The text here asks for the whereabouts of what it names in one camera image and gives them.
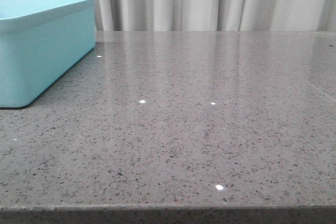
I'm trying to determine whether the light blue plastic box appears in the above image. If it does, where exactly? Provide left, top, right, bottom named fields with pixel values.
left=1, top=0, right=95, bottom=108

